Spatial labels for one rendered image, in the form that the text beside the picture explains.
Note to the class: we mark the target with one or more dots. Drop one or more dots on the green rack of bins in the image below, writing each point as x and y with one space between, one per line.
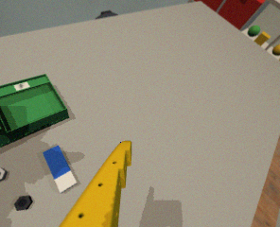
23 102

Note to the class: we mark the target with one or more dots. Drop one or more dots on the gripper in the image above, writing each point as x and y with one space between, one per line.
98 205

